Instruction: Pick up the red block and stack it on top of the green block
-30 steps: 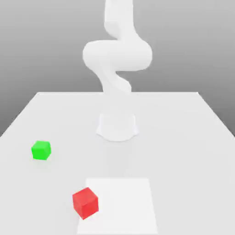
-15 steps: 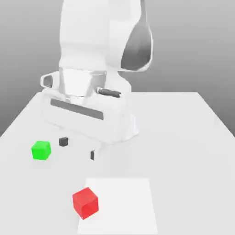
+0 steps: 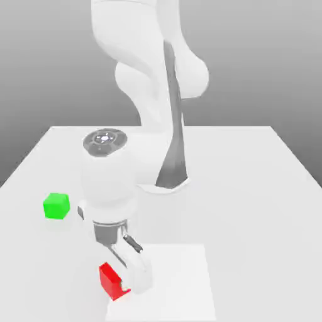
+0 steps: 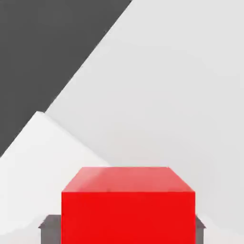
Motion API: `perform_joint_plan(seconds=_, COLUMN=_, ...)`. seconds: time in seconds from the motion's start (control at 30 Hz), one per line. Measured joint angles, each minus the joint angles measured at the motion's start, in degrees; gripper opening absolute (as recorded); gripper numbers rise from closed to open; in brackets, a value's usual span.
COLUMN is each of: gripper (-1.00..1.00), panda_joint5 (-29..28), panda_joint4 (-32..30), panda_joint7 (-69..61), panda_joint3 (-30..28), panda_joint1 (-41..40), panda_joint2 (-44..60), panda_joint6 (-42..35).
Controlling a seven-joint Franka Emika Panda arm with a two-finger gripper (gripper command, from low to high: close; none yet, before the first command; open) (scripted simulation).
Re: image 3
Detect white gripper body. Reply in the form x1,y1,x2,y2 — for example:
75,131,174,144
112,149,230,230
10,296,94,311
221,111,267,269
109,235,153,295

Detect small red cube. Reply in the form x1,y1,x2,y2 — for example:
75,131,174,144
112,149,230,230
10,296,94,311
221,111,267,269
98,261,131,302

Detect small green cube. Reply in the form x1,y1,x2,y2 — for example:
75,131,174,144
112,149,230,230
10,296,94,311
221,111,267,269
42,192,71,220

